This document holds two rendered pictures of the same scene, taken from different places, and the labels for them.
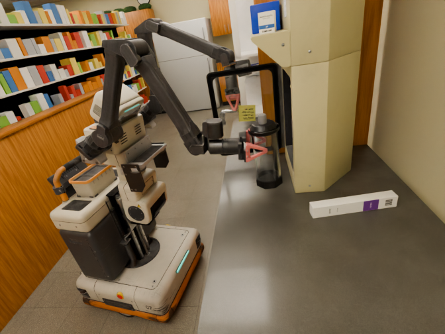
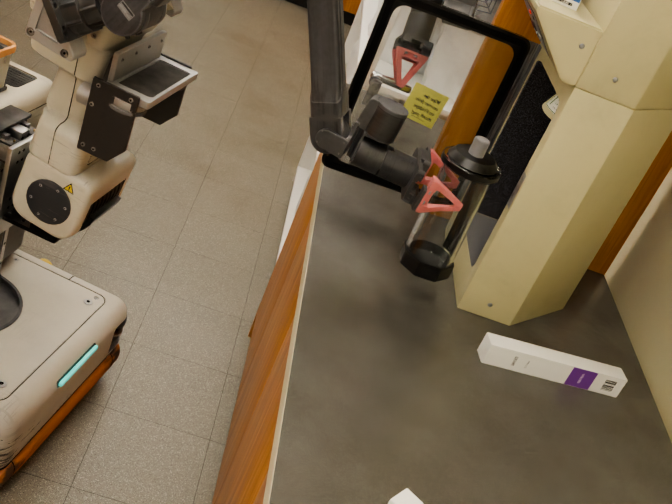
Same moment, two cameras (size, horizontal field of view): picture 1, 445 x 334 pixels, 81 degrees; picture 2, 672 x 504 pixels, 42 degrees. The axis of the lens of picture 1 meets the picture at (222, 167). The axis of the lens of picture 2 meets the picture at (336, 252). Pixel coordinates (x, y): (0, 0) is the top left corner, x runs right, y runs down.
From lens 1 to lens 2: 69 cm
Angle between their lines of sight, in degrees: 16
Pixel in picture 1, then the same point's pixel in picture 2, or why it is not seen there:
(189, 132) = (334, 104)
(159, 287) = (15, 401)
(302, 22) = (629, 30)
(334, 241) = (508, 409)
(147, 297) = not seen: outside the picture
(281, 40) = (583, 37)
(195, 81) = not seen: outside the picture
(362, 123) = (616, 231)
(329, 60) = (635, 109)
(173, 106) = (333, 40)
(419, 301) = not seen: outside the picture
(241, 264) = (350, 385)
